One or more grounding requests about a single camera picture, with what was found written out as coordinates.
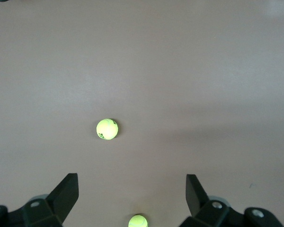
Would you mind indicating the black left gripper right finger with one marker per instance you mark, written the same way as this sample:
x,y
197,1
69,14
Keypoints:
x,y
198,201

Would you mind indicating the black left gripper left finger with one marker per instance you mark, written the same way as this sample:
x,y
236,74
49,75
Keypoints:
x,y
59,201

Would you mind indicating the yellow tennis ball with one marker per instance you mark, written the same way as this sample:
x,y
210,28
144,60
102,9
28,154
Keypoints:
x,y
138,221
107,128

